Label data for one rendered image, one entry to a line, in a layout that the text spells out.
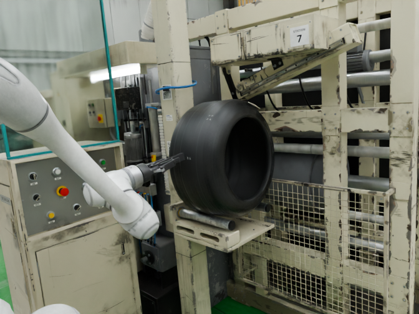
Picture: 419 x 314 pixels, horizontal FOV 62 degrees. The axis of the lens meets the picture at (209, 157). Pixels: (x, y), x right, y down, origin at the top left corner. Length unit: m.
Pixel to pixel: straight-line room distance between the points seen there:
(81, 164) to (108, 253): 1.03
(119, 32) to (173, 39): 9.94
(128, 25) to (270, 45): 10.36
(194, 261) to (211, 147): 0.79
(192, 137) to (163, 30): 0.61
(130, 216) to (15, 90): 0.51
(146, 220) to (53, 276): 0.83
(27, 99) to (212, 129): 0.82
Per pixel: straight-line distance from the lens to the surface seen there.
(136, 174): 1.28
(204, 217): 1.66
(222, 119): 1.48
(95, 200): 1.22
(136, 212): 1.12
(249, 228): 1.79
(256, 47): 1.76
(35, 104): 0.85
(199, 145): 1.44
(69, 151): 0.99
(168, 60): 1.80
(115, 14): 11.81
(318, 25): 1.65
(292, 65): 1.80
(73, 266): 1.90
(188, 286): 2.07
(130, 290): 2.13
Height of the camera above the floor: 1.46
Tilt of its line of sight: 10 degrees down
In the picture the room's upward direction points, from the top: 4 degrees counter-clockwise
